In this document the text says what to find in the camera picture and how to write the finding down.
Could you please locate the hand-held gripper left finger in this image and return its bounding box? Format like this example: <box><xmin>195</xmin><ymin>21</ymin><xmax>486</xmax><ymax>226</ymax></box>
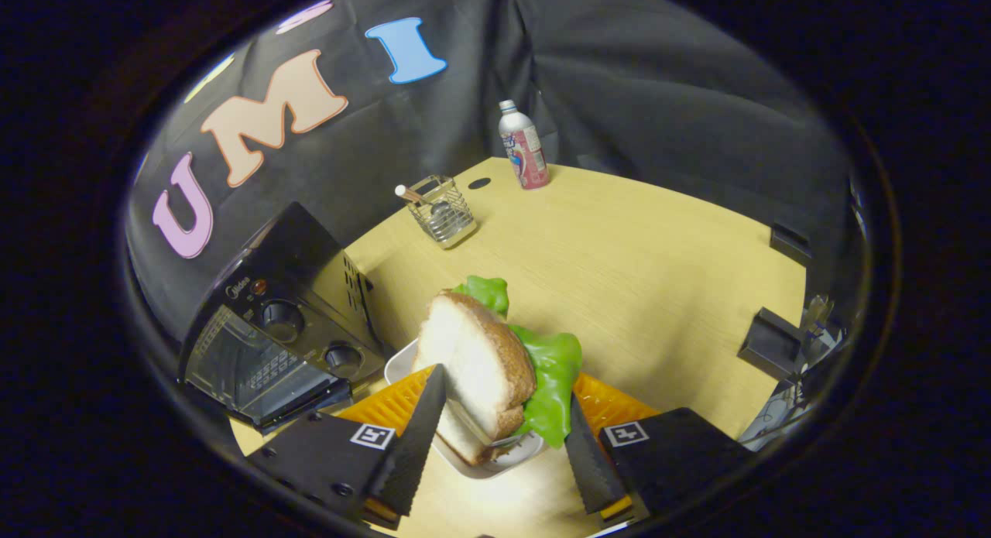
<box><xmin>246</xmin><ymin>364</ymin><xmax>447</xmax><ymax>531</ymax></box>

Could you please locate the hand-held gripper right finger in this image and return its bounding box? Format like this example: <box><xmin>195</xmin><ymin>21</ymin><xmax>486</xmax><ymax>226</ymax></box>
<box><xmin>564</xmin><ymin>372</ymin><xmax>756</xmax><ymax>523</ymax></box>

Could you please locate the white rectangular tray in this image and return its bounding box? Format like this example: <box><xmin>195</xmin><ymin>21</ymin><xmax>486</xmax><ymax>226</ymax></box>
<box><xmin>384</xmin><ymin>338</ymin><xmax>547</xmax><ymax>479</ymax></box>

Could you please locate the lettuce sandwich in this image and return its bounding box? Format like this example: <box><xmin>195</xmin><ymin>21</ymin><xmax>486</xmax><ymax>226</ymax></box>
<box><xmin>410</xmin><ymin>275</ymin><xmax>584</xmax><ymax>466</ymax></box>

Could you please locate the black toaster oven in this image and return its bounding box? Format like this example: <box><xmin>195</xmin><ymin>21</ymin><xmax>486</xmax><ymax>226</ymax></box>
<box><xmin>180</xmin><ymin>202</ymin><xmax>389</xmax><ymax>435</ymax></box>

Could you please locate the cluttered equipment beside table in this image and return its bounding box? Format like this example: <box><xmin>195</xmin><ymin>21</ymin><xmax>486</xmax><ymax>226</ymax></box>
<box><xmin>739</xmin><ymin>293</ymin><xmax>841</xmax><ymax>451</ymax></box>

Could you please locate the black table clamp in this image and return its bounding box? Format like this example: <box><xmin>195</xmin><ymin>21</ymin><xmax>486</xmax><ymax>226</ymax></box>
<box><xmin>770</xmin><ymin>221</ymin><xmax>814</xmax><ymax>269</ymax></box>
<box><xmin>736</xmin><ymin>307</ymin><xmax>807</xmax><ymax>382</ymax></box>

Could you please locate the silver and red bottle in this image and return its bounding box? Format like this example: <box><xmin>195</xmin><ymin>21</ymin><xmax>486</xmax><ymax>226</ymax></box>
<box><xmin>498</xmin><ymin>99</ymin><xmax>552</xmax><ymax>191</ymax></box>

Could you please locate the wire mesh holder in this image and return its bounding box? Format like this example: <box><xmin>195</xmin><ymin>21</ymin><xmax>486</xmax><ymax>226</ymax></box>
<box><xmin>406</xmin><ymin>174</ymin><xmax>478</xmax><ymax>249</ymax></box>

